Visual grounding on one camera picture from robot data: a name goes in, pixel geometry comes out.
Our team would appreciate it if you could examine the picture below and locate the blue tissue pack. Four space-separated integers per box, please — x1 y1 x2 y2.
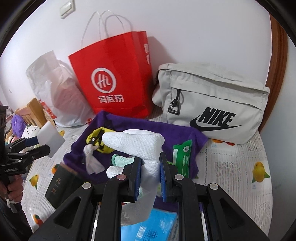
120 207 179 241

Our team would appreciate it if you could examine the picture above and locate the small crumpled white cloth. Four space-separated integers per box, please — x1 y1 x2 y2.
83 144 105 175

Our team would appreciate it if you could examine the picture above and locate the person's left forearm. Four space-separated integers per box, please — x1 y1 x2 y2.
0 197 33 241

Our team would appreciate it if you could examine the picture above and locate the dark green box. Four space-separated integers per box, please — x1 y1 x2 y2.
45 162 80 205

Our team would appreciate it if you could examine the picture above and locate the white plastic shopping bag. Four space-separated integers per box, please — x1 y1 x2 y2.
25 50 96 127

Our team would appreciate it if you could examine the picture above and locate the person's left hand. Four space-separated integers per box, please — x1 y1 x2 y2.
5 174 25 203

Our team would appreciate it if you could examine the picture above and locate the white wall switch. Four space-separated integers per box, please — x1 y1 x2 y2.
59 0 75 19

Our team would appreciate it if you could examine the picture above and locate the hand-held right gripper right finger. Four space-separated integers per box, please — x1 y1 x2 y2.
159 152 271 241

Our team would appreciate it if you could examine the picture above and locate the yellow pouch with black straps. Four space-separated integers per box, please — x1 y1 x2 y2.
85 126 116 154

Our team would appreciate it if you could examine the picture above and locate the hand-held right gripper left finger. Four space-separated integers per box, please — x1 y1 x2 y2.
28 156 142 241

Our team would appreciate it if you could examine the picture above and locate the light wooden furniture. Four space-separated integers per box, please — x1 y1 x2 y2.
14 97 57 130

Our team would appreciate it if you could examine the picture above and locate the brown wooden door frame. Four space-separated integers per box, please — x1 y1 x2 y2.
259 9 288 132

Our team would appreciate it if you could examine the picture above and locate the green wet wipes packet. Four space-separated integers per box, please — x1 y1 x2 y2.
168 140 193 179

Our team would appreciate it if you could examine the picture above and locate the purple plush toy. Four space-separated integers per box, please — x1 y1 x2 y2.
11 115 27 138

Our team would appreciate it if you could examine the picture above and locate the grey waist bag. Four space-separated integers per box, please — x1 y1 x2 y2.
151 62 270 145

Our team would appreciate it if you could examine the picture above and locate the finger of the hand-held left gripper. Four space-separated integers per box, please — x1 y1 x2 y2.
5 137 40 153
13 144 51 163

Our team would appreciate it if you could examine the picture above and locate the white sock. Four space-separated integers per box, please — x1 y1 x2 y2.
102 129 165 227

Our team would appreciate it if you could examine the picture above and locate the white dotted plush toy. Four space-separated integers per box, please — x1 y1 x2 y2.
22 125 42 140

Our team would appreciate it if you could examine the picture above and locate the purple towel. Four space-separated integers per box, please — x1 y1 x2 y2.
63 111 208 209

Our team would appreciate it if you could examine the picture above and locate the red paper bag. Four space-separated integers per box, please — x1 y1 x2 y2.
68 10 154 119

